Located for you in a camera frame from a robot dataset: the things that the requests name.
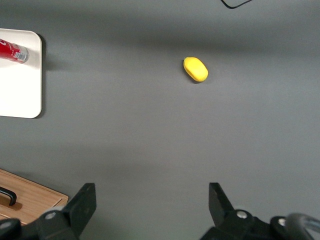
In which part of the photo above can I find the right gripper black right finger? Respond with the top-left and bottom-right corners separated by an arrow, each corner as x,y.
199,182 -> 320,240

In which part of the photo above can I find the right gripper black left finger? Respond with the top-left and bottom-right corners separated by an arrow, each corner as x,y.
0,182 -> 97,240

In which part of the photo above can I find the white rectangular tray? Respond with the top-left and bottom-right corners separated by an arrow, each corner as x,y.
0,28 -> 43,119

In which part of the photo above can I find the wooden drawer cabinet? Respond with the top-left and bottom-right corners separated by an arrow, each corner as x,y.
0,167 -> 69,226

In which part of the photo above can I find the wooden drawer front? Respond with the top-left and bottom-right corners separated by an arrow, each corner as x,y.
0,199 -> 63,226
0,169 -> 63,216

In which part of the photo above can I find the yellow lemon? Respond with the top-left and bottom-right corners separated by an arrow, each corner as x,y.
183,56 -> 209,83

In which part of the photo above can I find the red soda can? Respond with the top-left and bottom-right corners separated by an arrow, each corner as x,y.
0,37 -> 30,64

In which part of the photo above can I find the black drawer handle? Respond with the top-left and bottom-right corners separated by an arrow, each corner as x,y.
0,186 -> 18,207

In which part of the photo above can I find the thin black table cable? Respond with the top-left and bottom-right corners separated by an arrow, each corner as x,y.
220,0 -> 254,10

